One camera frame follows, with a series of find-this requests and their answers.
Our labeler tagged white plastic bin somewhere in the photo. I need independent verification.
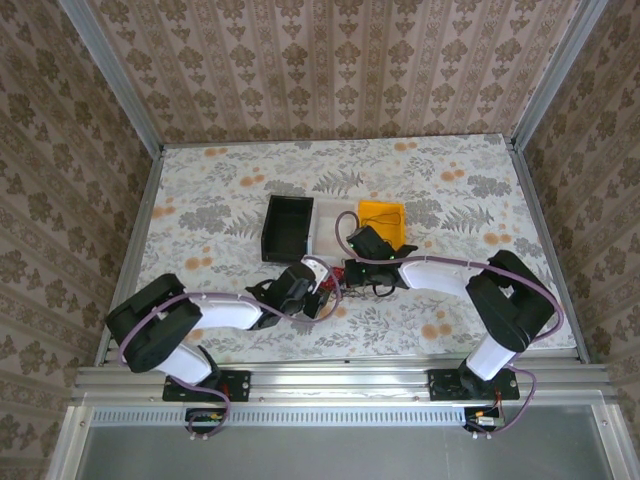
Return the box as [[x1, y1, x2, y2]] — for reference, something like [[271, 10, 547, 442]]
[[305, 198, 361, 261]]

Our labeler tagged black connector bracket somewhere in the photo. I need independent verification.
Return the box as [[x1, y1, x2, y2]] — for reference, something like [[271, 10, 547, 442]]
[[463, 405, 504, 433], [185, 407, 227, 434]]

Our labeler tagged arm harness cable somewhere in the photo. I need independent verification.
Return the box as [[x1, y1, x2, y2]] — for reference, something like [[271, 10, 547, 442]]
[[333, 210, 561, 442], [117, 279, 346, 442]]

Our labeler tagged yellow plastic bin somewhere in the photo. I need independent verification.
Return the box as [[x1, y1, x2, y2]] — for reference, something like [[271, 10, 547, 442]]
[[356, 198, 407, 251]]

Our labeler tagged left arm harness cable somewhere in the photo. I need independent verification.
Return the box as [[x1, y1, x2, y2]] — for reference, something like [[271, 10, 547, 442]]
[[117, 279, 346, 442]]

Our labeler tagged floral tablecloth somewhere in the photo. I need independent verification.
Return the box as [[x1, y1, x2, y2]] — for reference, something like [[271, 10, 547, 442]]
[[137, 133, 576, 364]]

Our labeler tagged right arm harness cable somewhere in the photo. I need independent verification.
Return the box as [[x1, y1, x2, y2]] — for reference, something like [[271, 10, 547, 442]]
[[333, 210, 561, 442]]

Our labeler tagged black plastic bin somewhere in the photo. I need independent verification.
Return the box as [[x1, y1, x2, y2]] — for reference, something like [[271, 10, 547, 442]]
[[259, 193, 316, 265]]

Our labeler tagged slotted grey cable duct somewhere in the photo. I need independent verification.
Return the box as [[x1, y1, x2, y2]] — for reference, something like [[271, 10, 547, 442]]
[[92, 406, 597, 427]]

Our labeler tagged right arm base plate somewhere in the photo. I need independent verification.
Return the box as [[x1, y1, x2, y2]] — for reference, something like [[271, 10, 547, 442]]
[[428, 368, 521, 402]]

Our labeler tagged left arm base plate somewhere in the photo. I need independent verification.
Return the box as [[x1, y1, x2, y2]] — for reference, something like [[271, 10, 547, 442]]
[[163, 369, 251, 402]]

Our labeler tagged aluminium table side rail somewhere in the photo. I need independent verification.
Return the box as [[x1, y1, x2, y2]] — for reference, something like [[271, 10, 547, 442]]
[[96, 144, 167, 369], [504, 138, 592, 365]]

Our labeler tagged grey metal panel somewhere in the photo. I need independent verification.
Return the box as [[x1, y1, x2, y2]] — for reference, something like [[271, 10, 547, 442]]
[[47, 403, 640, 480]]

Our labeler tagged thin black cable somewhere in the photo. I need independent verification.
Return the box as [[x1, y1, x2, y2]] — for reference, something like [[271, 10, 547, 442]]
[[344, 282, 399, 300]]

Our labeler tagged aluminium mounting beam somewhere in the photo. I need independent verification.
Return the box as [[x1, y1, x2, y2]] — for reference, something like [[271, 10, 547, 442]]
[[73, 363, 612, 404]]

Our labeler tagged aluminium frame post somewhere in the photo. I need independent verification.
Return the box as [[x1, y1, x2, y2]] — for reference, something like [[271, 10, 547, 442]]
[[58, 0, 166, 151], [512, 0, 599, 149]]

